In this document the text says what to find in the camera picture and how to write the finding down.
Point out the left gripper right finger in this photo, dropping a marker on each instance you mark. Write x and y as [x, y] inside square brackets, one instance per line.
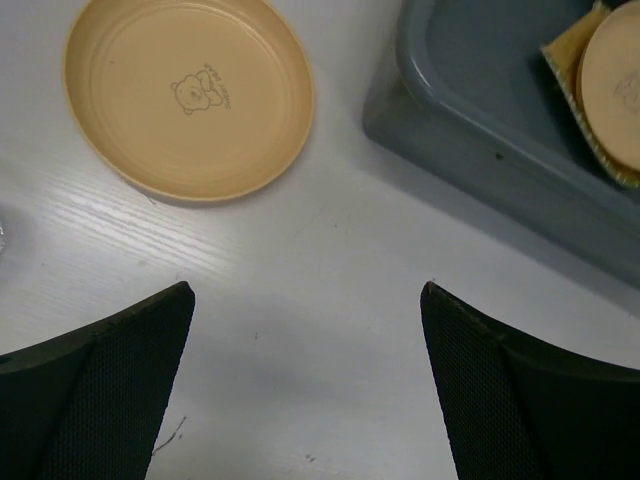
[517, 407]

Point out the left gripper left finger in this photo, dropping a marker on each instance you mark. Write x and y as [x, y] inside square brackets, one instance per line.
[89, 404]

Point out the yellow bear plate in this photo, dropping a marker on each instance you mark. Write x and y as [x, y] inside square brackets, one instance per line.
[609, 84]
[193, 101]

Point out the woven bamboo tray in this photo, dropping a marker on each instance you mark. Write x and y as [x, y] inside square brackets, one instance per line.
[564, 56]

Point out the grey plastic bin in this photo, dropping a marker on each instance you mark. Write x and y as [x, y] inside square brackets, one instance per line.
[465, 93]

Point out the clear glass cup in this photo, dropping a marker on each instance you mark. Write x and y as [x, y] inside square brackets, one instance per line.
[3, 237]

